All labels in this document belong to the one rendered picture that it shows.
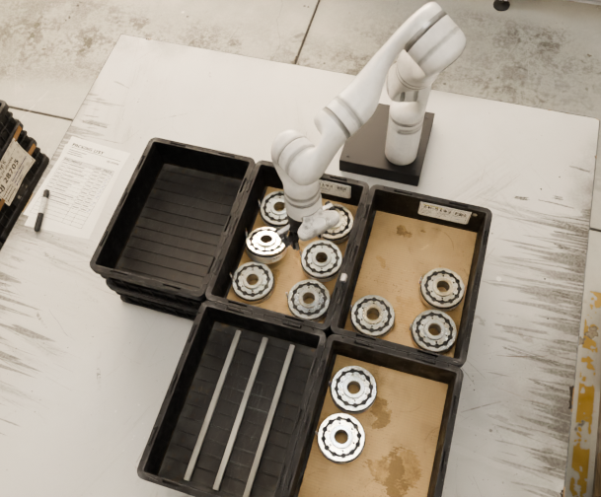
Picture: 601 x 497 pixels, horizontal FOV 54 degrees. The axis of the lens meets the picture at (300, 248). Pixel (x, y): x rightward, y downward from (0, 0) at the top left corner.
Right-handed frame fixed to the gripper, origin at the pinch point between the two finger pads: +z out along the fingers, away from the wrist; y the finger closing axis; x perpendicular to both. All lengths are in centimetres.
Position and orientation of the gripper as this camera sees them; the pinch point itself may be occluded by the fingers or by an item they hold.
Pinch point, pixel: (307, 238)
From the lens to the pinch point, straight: 133.6
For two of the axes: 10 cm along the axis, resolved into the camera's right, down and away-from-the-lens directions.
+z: 0.6, 4.4, 8.9
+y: -8.6, 4.7, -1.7
